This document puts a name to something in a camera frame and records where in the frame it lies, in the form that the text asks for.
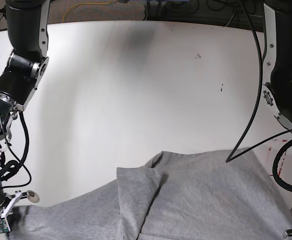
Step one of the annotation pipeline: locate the grey T-shirt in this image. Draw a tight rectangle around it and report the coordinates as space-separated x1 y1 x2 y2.
7 150 292 240

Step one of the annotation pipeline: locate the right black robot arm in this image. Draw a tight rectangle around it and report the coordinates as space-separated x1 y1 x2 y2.
0 0 51 228

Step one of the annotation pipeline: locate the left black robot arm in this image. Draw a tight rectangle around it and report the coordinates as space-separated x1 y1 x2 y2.
262 0 292 193

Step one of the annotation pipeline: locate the red tape marking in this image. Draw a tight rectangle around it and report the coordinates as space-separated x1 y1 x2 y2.
267 138 291 177

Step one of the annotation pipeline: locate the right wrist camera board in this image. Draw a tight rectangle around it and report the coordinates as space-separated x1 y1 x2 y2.
0 218 11 234

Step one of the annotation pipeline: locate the left table cable grommet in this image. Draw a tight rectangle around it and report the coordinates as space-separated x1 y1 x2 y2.
26 190 40 204

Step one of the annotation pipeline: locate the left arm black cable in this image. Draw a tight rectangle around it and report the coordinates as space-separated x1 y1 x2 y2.
224 0 292 195

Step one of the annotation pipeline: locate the yellow cable on floor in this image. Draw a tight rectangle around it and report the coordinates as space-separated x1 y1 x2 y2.
62 0 117 23

